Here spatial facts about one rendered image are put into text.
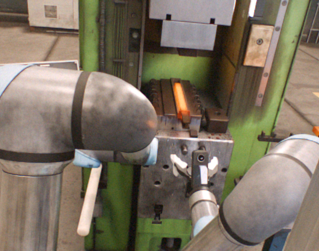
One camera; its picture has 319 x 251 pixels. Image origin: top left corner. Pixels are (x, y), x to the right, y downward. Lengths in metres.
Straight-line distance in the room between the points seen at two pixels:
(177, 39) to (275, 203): 0.84
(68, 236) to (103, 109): 1.79
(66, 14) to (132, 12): 5.29
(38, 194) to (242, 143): 1.29
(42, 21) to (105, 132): 6.34
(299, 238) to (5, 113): 0.39
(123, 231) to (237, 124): 0.88
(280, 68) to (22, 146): 1.27
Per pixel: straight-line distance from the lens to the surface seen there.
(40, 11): 6.73
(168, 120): 1.39
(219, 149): 1.42
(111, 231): 1.98
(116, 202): 1.83
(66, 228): 2.24
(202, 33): 1.28
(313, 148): 0.67
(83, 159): 0.86
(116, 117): 0.45
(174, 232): 1.70
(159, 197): 1.54
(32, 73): 0.49
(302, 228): 0.17
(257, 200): 0.57
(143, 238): 1.73
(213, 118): 1.42
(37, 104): 0.46
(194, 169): 0.96
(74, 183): 2.57
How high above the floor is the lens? 1.59
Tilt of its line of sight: 28 degrees down
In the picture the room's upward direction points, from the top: 6 degrees clockwise
